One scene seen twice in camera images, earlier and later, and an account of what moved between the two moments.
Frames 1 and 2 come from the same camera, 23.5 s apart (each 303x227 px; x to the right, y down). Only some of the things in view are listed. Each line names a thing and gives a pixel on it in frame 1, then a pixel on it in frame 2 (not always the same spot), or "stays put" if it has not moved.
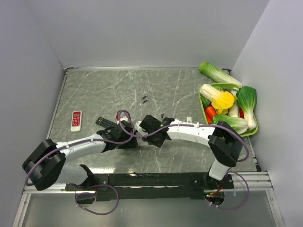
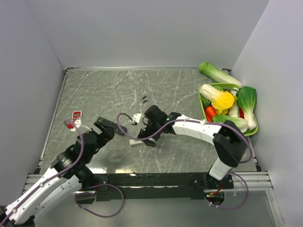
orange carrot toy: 210,113 stays put
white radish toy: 234,111 stays put
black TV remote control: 105,123 stays put
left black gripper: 132,143 -> 106,135
